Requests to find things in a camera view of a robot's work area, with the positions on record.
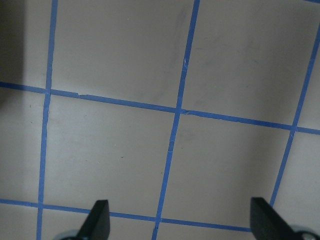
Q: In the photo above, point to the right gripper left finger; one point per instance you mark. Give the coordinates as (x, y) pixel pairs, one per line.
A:
(97, 224)

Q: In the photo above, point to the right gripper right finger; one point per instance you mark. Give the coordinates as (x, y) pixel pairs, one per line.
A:
(267, 224)

